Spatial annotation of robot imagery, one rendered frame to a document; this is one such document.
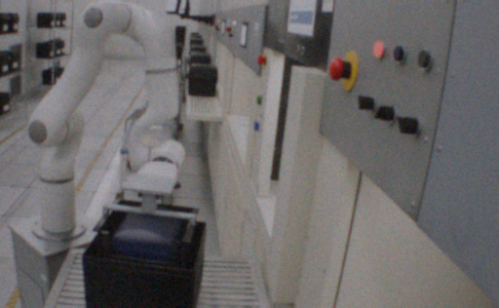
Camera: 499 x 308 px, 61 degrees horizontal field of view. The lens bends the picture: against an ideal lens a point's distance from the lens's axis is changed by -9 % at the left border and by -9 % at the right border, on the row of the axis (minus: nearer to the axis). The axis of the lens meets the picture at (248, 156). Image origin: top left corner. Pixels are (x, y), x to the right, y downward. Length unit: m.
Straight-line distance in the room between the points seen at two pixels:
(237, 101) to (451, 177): 2.74
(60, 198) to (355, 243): 1.00
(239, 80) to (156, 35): 1.89
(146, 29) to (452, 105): 0.97
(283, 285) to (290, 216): 0.17
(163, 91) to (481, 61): 0.99
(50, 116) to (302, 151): 0.79
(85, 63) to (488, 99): 1.15
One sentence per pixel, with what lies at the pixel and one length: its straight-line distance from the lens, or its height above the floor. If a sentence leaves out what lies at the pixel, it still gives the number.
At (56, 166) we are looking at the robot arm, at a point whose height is 1.00.
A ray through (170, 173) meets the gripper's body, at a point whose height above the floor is 1.09.
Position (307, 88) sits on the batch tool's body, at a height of 1.37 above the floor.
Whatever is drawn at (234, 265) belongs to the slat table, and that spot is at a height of 0.76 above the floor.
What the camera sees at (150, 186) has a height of 1.09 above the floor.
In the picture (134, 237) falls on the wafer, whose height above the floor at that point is 0.97.
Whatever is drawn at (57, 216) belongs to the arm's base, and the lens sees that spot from 1.58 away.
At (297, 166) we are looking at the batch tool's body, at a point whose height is 1.21.
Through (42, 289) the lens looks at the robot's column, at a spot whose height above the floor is 0.60.
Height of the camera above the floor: 1.49
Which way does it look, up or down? 16 degrees down
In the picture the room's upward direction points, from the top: 6 degrees clockwise
